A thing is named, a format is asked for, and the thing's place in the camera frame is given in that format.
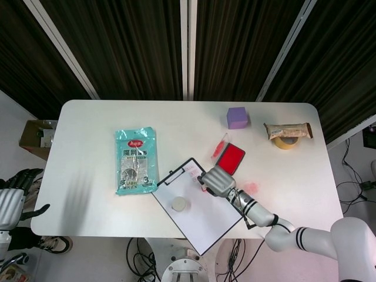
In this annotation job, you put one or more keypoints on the teal cleaning cloth package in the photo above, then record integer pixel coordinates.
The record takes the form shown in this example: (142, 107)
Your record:
(136, 161)

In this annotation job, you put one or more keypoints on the colourful printed package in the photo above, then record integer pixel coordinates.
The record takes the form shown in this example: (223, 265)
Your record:
(11, 273)

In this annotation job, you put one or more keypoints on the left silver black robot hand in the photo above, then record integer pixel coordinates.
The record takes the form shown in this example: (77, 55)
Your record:
(10, 205)

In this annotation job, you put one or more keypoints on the red ink pad case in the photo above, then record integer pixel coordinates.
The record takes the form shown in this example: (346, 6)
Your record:
(232, 157)

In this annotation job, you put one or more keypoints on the white and black sneaker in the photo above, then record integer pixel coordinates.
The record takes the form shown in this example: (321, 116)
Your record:
(55, 243)

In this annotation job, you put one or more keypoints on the yellow tape roll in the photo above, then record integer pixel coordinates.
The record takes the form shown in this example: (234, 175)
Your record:
(285, 145)

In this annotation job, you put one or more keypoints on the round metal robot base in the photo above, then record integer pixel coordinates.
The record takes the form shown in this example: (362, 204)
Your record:
(185, 267)

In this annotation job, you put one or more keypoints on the white slanted frame post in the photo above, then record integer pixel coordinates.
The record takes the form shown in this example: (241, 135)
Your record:
(285, 50)
(65, 50)
(352, 129)

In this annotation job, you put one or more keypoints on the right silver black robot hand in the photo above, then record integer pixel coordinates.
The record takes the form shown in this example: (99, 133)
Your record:
(218, 180)

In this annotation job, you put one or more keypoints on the purple foam cube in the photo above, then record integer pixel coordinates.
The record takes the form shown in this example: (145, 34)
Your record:
(236, 117)

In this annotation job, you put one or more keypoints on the white vertical frame post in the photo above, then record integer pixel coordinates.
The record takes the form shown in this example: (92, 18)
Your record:
(192, 50)

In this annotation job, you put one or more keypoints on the beige snack wrapper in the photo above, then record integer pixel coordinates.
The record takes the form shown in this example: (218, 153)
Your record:
(288, 129)

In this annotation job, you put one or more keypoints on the black clipboard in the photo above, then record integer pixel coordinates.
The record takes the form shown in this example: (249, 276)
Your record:
(167, 182)

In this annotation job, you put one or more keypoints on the red and white stamp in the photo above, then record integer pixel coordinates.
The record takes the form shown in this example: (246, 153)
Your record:
(204, 188)

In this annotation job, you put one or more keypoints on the black monitor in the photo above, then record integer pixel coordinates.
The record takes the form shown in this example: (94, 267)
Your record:
(370, 138)

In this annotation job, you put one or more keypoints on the dark pleated curtain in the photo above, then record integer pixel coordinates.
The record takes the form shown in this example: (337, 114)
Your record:
(132, 50)

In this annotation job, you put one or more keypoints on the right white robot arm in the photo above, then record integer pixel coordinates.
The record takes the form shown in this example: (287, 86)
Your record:
(264, 216)

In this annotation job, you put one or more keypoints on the white paper sheet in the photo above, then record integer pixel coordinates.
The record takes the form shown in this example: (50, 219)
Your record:
(199, 223)

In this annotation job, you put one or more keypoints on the brown cardboard box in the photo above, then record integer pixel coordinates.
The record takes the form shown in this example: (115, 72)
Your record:
(29, 138)

